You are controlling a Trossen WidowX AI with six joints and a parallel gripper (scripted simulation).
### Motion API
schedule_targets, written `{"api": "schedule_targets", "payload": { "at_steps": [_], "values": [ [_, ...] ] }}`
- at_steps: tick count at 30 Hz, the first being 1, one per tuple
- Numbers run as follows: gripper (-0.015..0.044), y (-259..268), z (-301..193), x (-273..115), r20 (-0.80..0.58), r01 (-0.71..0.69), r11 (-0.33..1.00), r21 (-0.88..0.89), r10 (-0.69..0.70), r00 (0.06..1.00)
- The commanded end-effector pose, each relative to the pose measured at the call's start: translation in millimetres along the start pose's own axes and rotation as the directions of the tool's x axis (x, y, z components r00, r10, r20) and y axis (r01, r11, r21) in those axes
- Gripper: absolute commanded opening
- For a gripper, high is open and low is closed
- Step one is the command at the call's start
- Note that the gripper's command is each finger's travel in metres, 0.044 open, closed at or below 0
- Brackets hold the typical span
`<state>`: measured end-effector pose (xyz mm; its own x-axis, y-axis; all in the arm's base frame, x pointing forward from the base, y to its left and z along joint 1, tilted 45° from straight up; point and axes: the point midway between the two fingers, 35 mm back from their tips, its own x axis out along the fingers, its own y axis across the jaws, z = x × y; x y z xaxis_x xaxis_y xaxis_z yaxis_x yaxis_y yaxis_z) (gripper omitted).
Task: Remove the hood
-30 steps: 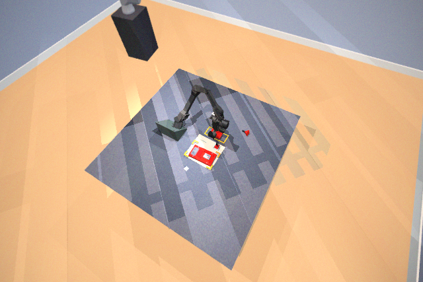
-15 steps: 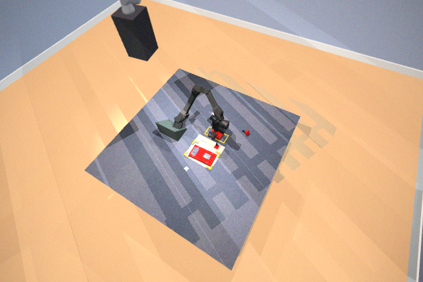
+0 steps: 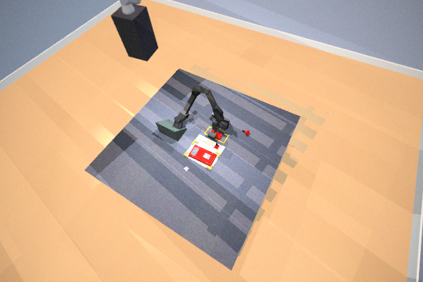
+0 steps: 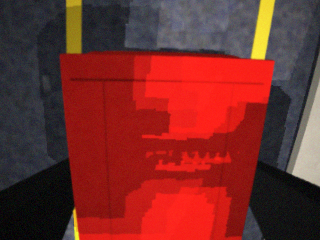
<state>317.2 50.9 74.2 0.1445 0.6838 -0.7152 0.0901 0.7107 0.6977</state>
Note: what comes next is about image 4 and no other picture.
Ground yellow tape border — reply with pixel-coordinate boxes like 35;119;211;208
66;0;275;240

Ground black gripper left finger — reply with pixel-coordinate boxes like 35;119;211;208
0;158;75;240

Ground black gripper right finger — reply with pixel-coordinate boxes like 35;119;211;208
248;160;320;240

